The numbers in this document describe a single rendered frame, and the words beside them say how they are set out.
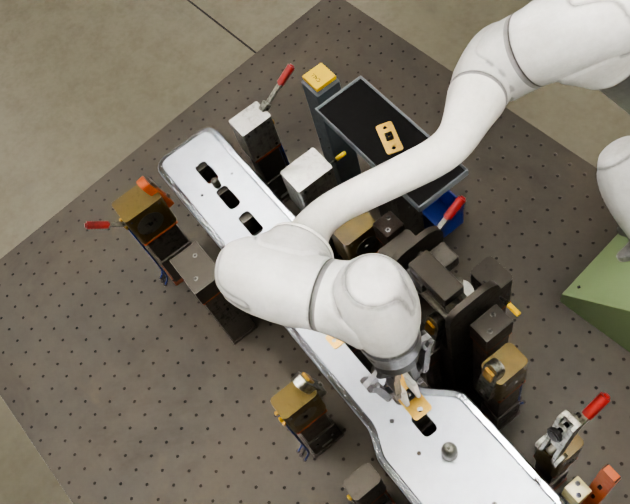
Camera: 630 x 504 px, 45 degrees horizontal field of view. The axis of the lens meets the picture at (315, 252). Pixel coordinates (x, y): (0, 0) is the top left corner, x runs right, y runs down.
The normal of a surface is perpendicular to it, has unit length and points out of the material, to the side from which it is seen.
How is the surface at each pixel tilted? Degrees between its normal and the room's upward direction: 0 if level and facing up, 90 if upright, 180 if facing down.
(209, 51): 0
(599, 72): 100
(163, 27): 0
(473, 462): 0
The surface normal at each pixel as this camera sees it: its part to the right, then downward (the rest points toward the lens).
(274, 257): -0.15, -0.62
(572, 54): -0.36, 0.71
